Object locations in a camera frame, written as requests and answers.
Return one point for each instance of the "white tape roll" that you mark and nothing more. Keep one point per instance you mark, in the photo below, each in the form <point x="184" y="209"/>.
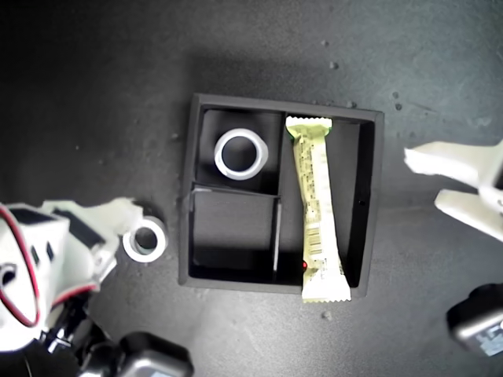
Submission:
<point x="145" y="257"/>
<point x="239" y="175"/>

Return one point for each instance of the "pale green snack bar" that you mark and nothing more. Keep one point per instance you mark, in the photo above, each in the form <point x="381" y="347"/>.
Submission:
<point x="316" y="196"/>

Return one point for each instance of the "black tray with wells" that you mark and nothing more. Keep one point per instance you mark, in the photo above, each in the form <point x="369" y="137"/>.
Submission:
<point x="236" y="220"/>

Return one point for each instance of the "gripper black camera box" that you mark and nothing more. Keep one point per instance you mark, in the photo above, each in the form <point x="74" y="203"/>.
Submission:
<point x="153" y="357"/>
<point x="475" y="326"/>

